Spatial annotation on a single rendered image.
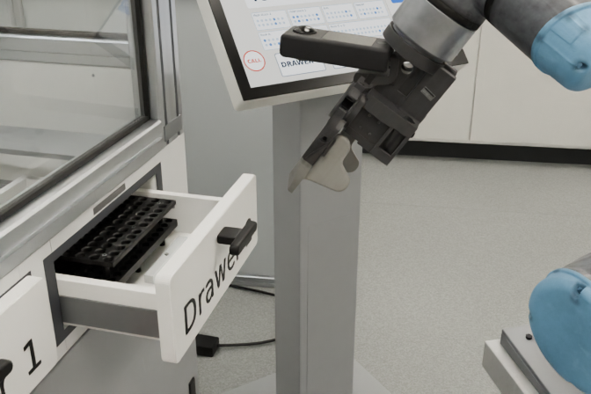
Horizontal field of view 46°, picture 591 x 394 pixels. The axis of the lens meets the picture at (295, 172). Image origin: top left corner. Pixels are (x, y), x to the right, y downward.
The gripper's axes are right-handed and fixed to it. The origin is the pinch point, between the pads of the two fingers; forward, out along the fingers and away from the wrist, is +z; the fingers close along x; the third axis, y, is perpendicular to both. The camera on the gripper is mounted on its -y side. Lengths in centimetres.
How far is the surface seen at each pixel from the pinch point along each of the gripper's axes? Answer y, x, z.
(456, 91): 42, 264, 45
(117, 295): -7.6, -12.5, 18.9
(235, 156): -17, 128, 72
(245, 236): -0.2, -0.6, 10.5
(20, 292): -14.9, -20.5, 18.5
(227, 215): -3.6, 2.7, 11.8
